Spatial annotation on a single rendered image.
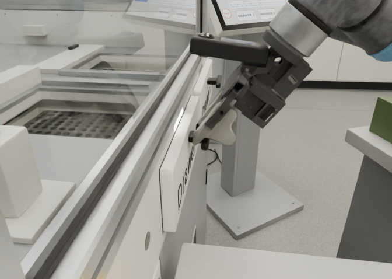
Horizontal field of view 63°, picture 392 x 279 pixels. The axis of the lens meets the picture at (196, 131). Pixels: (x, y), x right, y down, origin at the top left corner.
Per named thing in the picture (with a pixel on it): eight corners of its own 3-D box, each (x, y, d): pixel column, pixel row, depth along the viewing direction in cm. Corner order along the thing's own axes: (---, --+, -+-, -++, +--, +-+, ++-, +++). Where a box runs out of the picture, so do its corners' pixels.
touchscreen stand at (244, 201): (303, 209, 175) (341, 10, 129) (236, 240, 154) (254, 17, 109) (245, 166, 213) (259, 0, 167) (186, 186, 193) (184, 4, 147)
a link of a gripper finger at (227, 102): (212, 133, 49) (248, 87, 46) (203, 127, 48) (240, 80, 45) (212, 122, 53) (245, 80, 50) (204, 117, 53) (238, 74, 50)
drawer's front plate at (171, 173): (199, 140, 72) (199, 94, 67) (174, 234, 47) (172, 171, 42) (191, 140, 72) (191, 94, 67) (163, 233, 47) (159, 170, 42)
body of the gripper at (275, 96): (259, 133, 49) (317, 72, 44) (214, 100, 48) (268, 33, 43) (258, 113, 56) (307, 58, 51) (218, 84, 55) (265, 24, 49)
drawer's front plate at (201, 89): (211, 93, 100) (212, 58, 95) (200, 136, 74) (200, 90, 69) (206, 93, 100) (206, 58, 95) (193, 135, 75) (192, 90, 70)
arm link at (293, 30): (290, 4, 41) (283, -1, 48) (266, 34, 43) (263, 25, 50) (333, 40, 42) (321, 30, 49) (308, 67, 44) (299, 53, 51)
